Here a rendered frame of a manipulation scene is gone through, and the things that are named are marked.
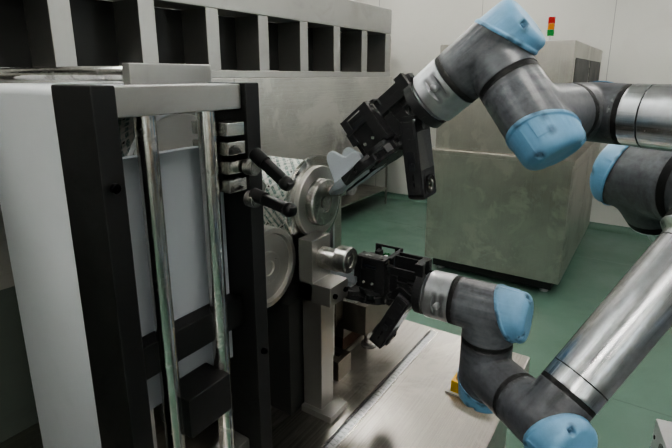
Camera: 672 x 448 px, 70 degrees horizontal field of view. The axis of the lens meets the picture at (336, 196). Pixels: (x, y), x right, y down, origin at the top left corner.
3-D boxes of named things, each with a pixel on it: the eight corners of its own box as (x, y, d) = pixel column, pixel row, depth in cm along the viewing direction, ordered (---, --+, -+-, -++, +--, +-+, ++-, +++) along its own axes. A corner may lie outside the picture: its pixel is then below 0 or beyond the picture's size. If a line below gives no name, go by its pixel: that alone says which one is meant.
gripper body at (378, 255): (373, 241, 85) (438, 255, 78) (372, 286, 87) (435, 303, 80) (351, 254, 79) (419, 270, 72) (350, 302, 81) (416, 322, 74)
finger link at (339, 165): (315, 168, 77) (355, 134, 72) (334, 199, 76) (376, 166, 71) (303, 171, 74) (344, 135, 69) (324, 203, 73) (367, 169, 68)
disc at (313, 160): (288, 258, 73) (285, 162, 70) (285, 257, 74) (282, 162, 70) (341, 231, 85) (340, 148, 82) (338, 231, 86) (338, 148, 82)
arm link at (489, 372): (488, 438, 67) (494, 368, 64) (446, 389, 77) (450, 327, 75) (534, 425, 69) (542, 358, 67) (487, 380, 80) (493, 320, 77)
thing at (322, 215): (307, 219, 73) (320, 172, 74) (296, 217, 74) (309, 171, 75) (331, 230, 79) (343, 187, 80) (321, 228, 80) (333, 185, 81)
